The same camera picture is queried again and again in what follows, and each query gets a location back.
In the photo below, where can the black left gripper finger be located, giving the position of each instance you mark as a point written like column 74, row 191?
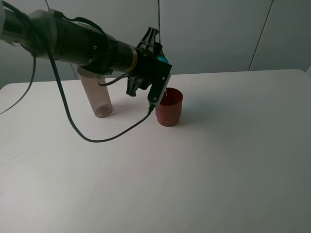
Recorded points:
column 133, row 84
column 148, row 44

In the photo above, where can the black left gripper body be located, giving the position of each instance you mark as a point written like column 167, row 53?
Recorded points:
column 153, row 71

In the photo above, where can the teal translucent plastic cup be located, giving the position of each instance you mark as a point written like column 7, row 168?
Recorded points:
column 162, row 59

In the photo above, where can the smoky translucent plastic bottle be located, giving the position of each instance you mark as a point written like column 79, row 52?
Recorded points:
column 97, row 95

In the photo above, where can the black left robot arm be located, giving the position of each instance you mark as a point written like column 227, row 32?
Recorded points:
column 81, row 42

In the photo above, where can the red plastic cup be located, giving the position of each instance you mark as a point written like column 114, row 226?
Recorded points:
column 168, row 112

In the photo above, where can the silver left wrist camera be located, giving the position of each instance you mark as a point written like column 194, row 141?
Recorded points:
column 163, row 90

